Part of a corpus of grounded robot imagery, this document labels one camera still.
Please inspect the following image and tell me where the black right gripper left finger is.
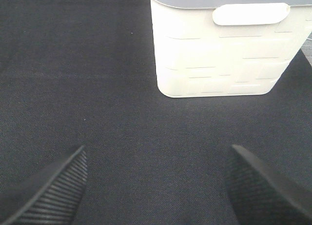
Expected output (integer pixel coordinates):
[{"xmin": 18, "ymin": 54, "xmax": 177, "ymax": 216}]
[{"xmin": 0, "ymin": 145, "xmax": 88, "ymax": 225}]

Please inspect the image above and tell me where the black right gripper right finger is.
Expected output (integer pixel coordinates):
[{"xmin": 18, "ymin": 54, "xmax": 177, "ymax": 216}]
[{"xmin": 225, "ymin": 145, "xmax": 312, "ymax": 225}]

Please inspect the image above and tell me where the black fabric table mat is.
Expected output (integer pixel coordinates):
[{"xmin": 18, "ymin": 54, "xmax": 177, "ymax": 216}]
[{"xmin": 0, "ymin": 0, "xmax": 312, "ymax": 225}]

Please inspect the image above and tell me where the white plastic basket grey rim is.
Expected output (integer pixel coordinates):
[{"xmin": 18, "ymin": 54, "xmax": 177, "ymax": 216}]
[{"xmin": 150, "ymin": 0, "xmax": 312, "ymax": 98}]

